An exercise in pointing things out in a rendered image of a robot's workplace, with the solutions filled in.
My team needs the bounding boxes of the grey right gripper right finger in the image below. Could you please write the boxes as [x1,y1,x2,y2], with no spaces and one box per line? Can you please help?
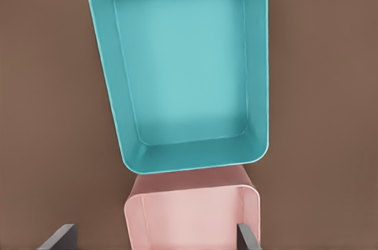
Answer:
[237,223,262,250]

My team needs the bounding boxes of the teal rectangular tray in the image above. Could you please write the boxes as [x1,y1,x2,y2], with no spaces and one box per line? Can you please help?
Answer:
[86,0,270,176]

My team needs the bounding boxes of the pink rectangular tray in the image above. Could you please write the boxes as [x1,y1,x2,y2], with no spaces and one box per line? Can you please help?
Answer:
[123,164,262,250]

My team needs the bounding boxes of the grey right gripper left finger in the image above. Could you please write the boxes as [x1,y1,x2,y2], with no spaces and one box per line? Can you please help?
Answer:
[37,223,79,250]

